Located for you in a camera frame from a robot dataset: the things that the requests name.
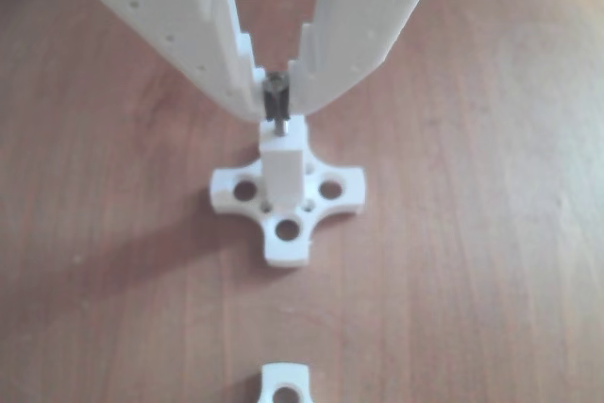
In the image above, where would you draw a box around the white cross-base post stand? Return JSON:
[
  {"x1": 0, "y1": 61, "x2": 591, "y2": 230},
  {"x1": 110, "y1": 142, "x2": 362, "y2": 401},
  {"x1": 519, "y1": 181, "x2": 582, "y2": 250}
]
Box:
[
  {"x1": 258, "y1": 361, "x2": 312, "y2": 403},
  {"x1": 209, "y1": 115, "x2": 368, "y2": 266}
]

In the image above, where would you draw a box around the long metal screw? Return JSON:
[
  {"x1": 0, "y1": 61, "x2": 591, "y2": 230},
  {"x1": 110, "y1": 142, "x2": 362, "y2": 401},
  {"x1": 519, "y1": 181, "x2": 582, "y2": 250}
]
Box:
[{"x1": 264, "y1": 70, "x2": 292, "y2": 137}]

